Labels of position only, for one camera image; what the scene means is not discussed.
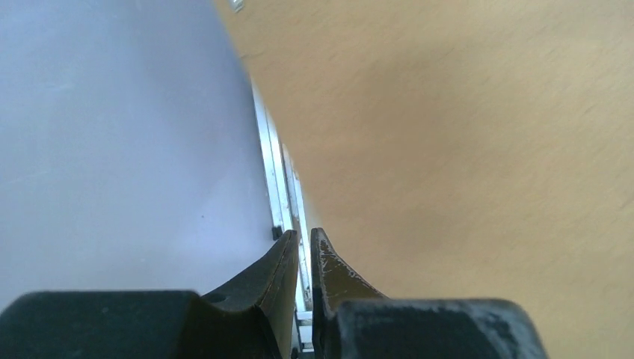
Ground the aluminium rail base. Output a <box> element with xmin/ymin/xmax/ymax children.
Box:
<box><xmin>251</xmin><ymin>83</ymin><xmax>314</xmax><ymax>358</ymax></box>

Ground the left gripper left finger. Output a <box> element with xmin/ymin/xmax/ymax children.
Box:
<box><xmin>1</xmin><ymin>230</ymin><xmax>298</xmax><ymax>358</ymax></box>

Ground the brown cardboard backing board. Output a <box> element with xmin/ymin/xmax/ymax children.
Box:
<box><xmin>217</xmin><ymin>1</ymin><xmax>633</xmax><ymax>358</ymax></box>

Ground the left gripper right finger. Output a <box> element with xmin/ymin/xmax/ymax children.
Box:
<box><xmin>310</xmin><ymin>227</ymin><xmax>548</xmax><ymax>359</ymax></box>

